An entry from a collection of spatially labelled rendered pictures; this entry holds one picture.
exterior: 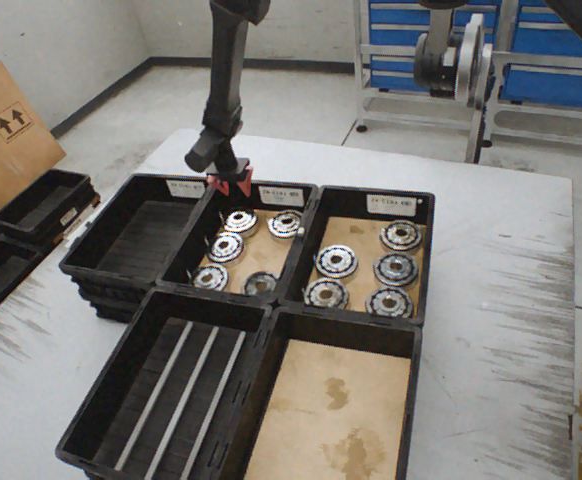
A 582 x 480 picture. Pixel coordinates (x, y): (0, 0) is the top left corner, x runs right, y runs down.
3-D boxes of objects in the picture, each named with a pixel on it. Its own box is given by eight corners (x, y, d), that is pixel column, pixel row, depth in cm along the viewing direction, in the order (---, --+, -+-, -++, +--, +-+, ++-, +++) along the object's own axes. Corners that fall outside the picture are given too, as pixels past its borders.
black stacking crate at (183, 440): (169, 315, 108) (153, 286, 100) (282, 336, 99) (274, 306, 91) (83, 475, 82) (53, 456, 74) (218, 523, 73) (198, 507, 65)
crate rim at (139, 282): (135, 178, 136) (132, 172, 134) (220, 183, 127) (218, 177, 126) (59, 273, 110) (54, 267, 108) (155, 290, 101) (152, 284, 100)
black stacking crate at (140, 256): (146, 201, 143) (133, 174, 135) (227, 208, 134) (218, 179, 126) (77, 296, 117) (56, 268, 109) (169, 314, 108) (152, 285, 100)
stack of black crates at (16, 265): (39, 283, 219) (1, 237, 195) (78, 298, 208) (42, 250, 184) (-20, 345, 195) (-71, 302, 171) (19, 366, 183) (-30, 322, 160)
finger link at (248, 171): (252, 204, 113) (241, 176, 106) (227, 203, 115) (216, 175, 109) (261, 187, 117) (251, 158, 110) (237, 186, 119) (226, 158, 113)
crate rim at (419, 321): (321, 190, 118) (320, 183, 117) (435, 199, 110) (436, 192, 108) (276, 311, 92) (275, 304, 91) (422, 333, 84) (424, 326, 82)
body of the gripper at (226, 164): (242, 179, 107) (233, 155, 102) (206, 178, 111) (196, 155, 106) (251, 163, 111) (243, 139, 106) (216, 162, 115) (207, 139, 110)
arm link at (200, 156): (245, 117, 98) (213, 98, 97) (219, 147, 91) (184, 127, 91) (234, 151, 107) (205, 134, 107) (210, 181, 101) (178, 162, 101)
